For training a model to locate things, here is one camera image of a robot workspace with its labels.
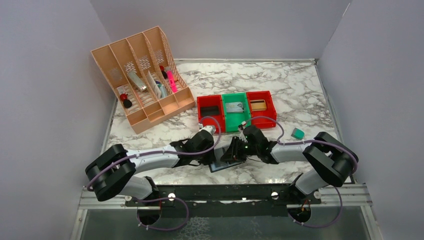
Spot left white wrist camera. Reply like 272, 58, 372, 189
198, 123, 216, 135

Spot black leather card holder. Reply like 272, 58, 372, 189
209, 145, 243, 173

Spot gold card in bin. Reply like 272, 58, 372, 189
249, 99, 267, 112

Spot pink highlighter marker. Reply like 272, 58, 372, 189
166, 70, 178, 93

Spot left red bin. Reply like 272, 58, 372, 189
196, 94, 226, 133

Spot white paper pad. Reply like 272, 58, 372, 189
146, 71, 162, 99

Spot green bin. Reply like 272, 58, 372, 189
221, 92, 251, 133

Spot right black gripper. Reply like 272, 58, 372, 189
220, 136, 260, 163

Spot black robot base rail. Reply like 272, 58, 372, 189
125, 183, 322, 218

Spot red bin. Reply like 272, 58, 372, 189
196, 94, 226, 133
246, 90, 277, 129

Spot silver stapler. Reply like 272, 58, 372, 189
127, 70, 147, 92

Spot teal eraser block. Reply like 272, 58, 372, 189
291, 127, 305, 140

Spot aluminium frame rail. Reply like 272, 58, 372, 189
77, 184, 373, 210

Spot right red bin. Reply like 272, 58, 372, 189
246, 90, 277, 129

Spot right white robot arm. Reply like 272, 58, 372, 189
219, 125, 359, 204

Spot black card in bin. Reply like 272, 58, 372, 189
199, 105, 221, 118

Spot red and black stamp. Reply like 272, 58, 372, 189
119, 93, 133, 109

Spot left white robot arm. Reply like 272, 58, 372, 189
85, 125, 216, 206

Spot peach desk file organizer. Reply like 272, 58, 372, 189
91, 26, 195, 134

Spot silver card in bin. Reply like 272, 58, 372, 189
225, 102, 245, 114

